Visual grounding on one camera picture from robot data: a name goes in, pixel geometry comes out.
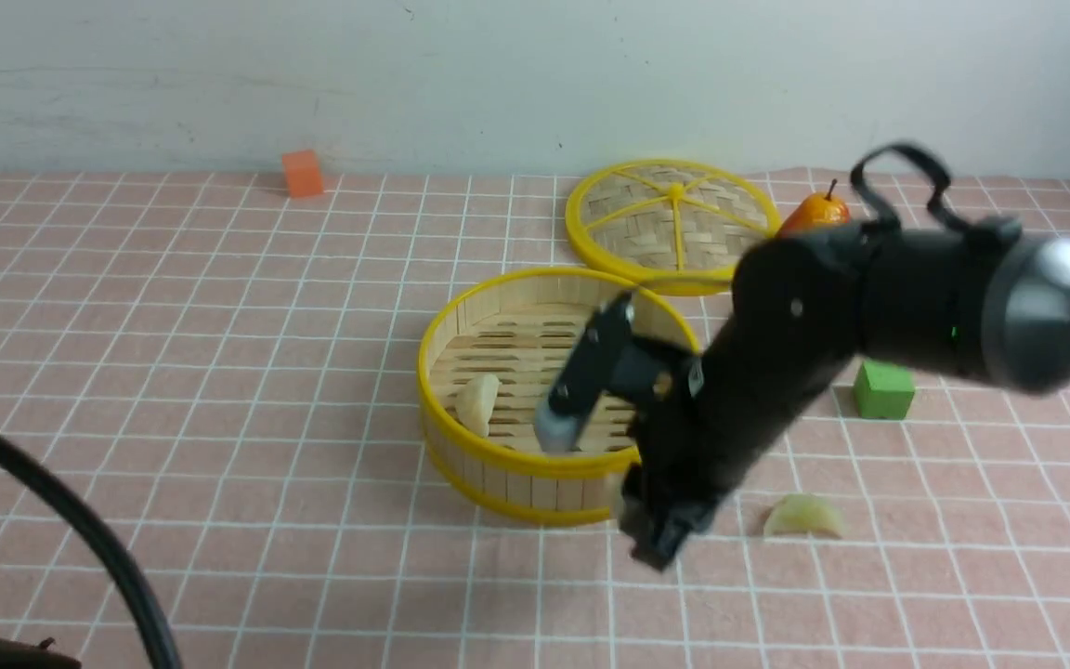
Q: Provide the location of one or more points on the pink checked tablecloth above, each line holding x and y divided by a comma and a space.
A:
226, 375

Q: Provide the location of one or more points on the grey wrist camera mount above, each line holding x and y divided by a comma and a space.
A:
589, 372

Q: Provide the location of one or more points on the yellow bamboo steamer tray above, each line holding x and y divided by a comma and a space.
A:
519, 327

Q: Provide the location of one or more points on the green foam cube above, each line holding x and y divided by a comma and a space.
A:
883, 391

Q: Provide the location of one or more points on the pale dumpling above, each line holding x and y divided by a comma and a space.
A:
475, 402

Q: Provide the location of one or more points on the yellow bamboo steamer lid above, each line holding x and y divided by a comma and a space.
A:
676, 227

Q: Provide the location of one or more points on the greenish dumpling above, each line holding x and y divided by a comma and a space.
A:
804, 513

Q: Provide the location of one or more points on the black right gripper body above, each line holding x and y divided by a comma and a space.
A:
792, 330

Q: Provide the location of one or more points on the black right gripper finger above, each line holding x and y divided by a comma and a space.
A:
660, 530

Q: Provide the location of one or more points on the orange foam cube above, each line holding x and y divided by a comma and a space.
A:
302, 174

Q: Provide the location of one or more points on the orange yellow toy pear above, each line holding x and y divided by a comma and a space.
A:
820, 210

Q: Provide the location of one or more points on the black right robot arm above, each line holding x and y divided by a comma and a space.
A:
990, 305

